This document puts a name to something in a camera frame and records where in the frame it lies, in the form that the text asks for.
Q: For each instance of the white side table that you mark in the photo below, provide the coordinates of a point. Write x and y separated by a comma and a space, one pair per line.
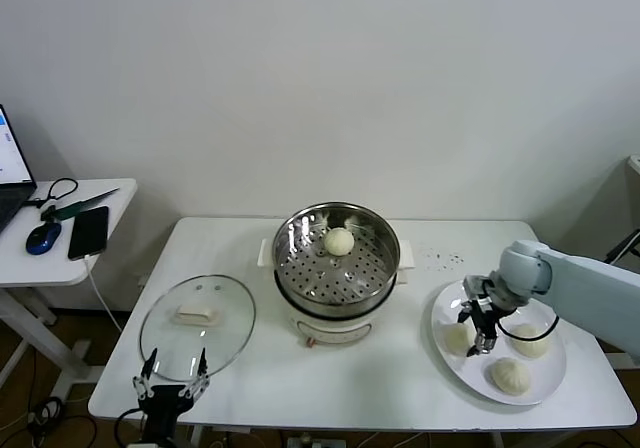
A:
55, 268

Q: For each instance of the white round plate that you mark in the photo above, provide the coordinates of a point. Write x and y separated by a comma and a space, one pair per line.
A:
460, 368

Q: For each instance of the black laptop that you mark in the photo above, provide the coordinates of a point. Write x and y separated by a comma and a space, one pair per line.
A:
10, 188

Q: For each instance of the perforated steel steamer basket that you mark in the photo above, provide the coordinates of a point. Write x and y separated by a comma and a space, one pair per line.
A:
337, 278

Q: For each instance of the blue computer mouse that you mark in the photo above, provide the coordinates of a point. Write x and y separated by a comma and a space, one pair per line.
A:
44, 238

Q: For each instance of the black smartphone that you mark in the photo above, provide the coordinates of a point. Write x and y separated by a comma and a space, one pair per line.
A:
90, 233

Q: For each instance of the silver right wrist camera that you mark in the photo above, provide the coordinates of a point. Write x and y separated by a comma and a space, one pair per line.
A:
477, 288

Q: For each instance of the white steamed baozi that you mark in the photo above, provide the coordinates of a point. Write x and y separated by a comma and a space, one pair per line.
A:
456, 340
510, 377
339, 241
530, 343

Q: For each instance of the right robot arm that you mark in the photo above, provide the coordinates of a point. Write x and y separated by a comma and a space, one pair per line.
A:
580, 280

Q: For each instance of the white power strip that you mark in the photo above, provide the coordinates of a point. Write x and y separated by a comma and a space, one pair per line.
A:
310, 440

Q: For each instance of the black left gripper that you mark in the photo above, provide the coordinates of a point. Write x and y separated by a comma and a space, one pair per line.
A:
162, 405

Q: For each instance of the round glass pot lid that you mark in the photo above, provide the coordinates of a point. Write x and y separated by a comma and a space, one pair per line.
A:
200, 335

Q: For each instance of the white electric cooker pot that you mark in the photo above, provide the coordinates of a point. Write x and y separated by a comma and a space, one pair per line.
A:
335, 330

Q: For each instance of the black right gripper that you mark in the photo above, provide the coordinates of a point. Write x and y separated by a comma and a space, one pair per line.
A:
486, 318

